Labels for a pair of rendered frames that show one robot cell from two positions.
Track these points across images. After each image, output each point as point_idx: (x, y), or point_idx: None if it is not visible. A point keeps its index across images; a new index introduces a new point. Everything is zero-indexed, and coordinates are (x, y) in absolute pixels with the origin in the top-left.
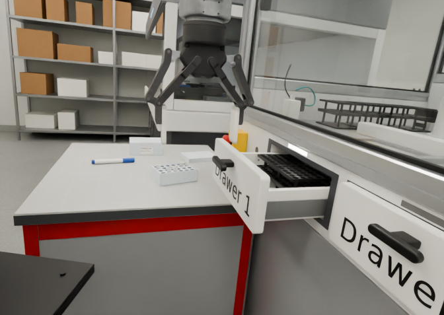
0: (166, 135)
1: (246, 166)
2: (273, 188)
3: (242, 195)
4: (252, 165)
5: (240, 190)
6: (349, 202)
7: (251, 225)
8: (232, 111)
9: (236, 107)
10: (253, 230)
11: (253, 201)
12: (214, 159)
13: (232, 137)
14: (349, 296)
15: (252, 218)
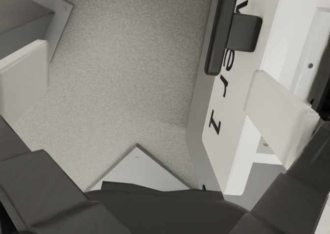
0: (39, 95)
1: (240, 133)
2: (261, 155)
3: (222, 99)
4: (250, 142)
5: (227, 89)
6: (321, 231)
7: (205, 133)
8: (289, 119)
9: (301, 148)
10: (203, 139)
11: (214, 150)
12: (219, 6)
13: (251, 103)
14: (271, 167)
15: (207, 140)
